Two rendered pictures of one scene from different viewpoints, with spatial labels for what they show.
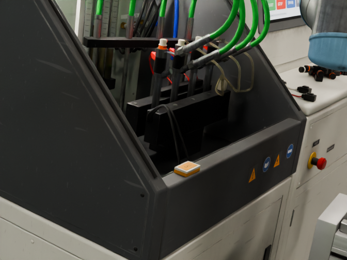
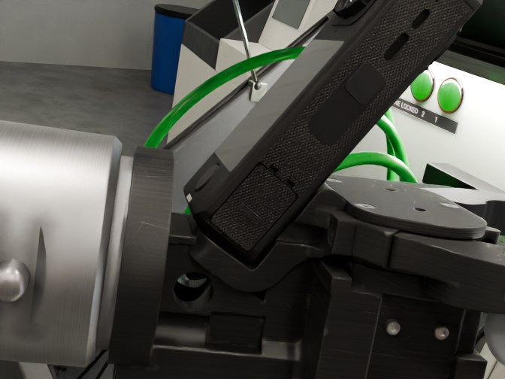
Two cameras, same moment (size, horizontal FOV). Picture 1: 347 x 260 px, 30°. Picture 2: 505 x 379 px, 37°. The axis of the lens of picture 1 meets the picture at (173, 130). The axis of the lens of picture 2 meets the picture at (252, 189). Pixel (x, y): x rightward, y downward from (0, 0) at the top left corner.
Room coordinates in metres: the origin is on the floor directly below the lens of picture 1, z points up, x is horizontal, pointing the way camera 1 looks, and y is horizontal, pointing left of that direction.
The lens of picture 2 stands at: (1.88, -0.75, 1.54)
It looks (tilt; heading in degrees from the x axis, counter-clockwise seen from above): 19 degrees down; 117
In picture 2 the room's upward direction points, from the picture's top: 11 degrees clockwise
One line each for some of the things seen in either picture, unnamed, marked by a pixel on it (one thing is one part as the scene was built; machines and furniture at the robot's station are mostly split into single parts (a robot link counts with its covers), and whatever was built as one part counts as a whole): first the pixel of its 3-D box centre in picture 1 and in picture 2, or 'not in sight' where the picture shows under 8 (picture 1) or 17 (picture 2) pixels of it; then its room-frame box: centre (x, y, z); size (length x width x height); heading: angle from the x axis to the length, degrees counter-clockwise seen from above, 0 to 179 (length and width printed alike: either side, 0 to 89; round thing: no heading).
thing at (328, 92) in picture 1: (319, 82); not in sight; (2.01, -0.44, 0.97); 0.70 x 0.22 x 0.03; 148
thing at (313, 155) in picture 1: (317, 162); not in sight; (1.73, -0.42, 0.80); 0.05 x 0.04 x 0.05; 148
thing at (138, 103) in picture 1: (178, 123); not in sight; (1.60, -0.01, 0.91); 0.34 x 0.10 x 0.15; 148
